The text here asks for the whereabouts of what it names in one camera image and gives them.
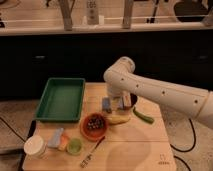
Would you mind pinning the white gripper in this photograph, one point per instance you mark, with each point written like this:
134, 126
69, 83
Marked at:
116, 97

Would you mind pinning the blue sponge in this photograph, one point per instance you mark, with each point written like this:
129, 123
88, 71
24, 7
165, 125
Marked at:
106, 105

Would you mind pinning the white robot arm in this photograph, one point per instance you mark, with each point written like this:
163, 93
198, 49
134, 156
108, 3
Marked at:
196, 103

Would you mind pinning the green plastic tray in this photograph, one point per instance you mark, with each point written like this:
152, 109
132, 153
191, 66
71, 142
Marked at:
61, 100

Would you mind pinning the dark bowl with block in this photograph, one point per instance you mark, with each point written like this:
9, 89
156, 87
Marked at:
129, 100

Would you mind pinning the yellow banana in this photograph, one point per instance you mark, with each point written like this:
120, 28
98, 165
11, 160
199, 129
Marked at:
117, 119

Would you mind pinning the green cucumber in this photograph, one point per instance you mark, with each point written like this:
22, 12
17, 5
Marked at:
143, 117

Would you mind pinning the orange bowl with beans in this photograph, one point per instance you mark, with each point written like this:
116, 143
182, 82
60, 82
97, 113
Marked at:
94, 126

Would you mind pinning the green plastic cup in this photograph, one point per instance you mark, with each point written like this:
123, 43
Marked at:
74, 146

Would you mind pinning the orange block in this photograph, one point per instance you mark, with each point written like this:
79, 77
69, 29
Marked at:
63, 142

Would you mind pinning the metal fork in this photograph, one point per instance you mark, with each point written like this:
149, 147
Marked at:
88, 157

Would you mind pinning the light blue block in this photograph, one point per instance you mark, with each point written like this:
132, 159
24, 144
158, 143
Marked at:
54, 141

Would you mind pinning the white remote on counter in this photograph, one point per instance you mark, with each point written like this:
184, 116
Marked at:
92, 12

